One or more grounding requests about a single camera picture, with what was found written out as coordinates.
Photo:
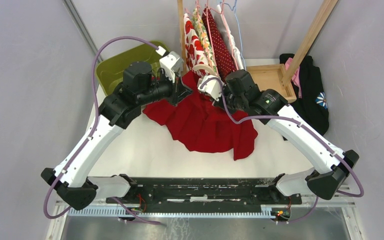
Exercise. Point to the white garment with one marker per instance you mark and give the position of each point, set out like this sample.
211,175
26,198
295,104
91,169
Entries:
222,26

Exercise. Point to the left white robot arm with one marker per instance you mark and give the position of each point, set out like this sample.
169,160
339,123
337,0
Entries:
71,179

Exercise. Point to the dark red polka-dot garment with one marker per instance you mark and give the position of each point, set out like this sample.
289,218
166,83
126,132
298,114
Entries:
223,59

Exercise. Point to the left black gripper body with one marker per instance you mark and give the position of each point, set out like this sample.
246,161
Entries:
162,89

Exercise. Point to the green plastic basket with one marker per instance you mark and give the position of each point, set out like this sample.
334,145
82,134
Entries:
110,72

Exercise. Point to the red poppy print garment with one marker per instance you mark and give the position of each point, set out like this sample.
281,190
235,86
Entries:
195,54

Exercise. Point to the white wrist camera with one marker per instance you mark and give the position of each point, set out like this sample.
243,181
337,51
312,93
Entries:
211,86
172,63

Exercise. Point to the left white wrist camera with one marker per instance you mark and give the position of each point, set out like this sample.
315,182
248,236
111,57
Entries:
172,63

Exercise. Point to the cream plastic hanger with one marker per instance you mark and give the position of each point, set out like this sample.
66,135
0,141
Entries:
204,67

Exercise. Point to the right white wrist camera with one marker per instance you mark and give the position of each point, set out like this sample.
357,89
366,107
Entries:
211,86

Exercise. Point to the wooden clothes rack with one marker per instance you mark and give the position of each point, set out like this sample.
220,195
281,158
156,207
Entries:
276,36

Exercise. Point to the black garment with flower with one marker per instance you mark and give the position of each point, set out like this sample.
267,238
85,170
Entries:
311,103

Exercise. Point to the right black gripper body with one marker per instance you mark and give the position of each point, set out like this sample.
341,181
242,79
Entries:
234,103

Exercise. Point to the white slotted cable duct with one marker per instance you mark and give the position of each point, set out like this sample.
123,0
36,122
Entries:
118,211

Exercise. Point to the blue wire hanger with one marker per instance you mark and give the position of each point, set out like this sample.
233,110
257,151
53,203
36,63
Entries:
239,33

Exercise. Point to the red skirt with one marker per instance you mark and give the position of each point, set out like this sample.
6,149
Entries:
202,127

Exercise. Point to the yellow floral print garment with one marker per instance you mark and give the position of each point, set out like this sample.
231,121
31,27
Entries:
205,42

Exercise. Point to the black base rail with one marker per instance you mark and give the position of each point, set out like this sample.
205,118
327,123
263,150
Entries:
206,195

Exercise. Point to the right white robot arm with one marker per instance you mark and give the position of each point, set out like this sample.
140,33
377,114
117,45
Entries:
332,168

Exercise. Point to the pink wire hanger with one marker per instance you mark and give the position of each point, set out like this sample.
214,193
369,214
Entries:
208,41

